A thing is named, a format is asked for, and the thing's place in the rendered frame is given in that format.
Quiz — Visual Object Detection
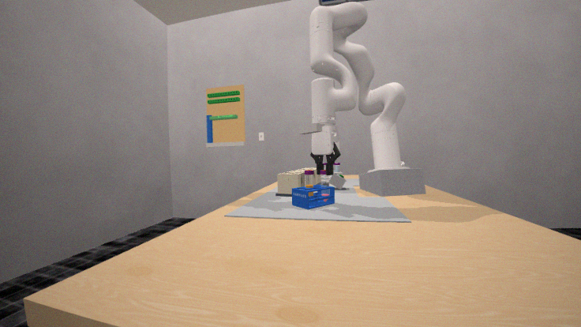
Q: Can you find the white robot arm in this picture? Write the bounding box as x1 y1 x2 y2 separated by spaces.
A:
298 2 409 172

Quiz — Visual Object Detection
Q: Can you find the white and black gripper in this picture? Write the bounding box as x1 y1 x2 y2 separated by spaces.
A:
310 125 341 175

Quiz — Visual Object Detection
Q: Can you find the blue tube rack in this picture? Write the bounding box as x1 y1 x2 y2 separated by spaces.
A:
292 185 335 209

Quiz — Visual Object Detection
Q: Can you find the purple-capped tube with orange label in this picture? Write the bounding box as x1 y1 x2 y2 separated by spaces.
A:
320 170 329 202

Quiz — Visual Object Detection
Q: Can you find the grey bench mat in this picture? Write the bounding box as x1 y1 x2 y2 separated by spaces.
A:
225 179 411 223

